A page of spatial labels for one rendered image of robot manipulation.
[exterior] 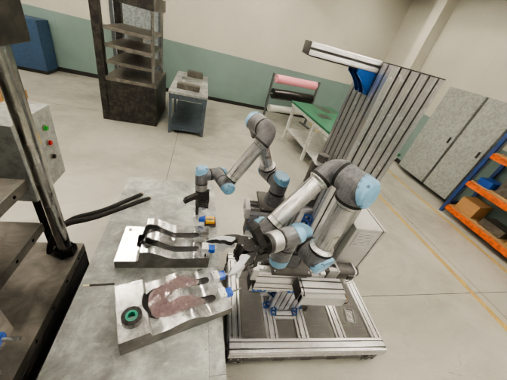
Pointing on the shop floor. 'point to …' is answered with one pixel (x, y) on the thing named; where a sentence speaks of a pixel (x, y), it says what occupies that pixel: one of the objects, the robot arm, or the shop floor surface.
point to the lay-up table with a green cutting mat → (312, 113)
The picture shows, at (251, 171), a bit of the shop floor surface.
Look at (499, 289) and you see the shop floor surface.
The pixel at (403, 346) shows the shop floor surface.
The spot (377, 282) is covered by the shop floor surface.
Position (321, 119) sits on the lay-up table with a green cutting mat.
